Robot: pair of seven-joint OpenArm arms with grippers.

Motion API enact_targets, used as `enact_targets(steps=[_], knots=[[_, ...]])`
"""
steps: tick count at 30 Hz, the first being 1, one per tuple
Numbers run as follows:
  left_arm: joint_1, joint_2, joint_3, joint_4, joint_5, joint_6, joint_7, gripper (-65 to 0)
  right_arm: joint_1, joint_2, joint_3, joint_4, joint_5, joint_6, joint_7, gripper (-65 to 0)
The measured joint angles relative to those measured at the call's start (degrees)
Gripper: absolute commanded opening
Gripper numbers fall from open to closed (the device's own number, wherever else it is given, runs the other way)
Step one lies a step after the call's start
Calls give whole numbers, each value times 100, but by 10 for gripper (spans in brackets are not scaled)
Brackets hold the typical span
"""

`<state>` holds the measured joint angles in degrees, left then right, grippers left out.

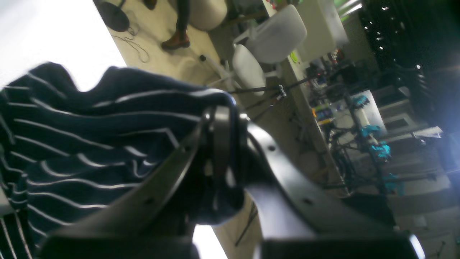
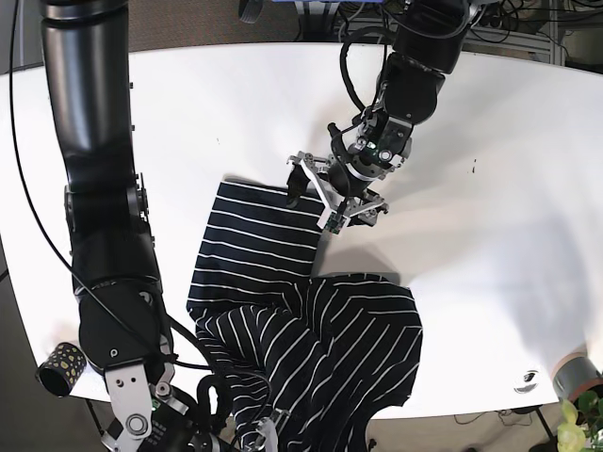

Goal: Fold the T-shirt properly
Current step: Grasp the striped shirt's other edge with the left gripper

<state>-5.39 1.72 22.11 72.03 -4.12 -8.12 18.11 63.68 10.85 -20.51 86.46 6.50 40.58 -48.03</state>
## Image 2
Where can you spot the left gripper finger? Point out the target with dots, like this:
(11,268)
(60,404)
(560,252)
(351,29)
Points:
(297,183)
(370,217)

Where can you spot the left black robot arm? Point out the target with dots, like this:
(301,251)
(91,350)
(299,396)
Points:
(418,56)

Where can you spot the right metal table grommet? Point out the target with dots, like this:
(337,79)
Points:
(527,382)

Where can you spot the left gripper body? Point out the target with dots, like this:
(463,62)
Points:
(342,194)

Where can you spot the black floral cup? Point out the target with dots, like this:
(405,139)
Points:
(60,372)

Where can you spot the black white striped T-shirt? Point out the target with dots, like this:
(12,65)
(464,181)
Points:
(329,351)

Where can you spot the grey plant pot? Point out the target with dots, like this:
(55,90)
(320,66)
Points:
(574,375)

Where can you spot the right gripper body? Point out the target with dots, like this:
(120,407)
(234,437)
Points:
(262,437)

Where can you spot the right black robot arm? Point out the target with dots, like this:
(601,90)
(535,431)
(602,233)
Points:
(125,332)

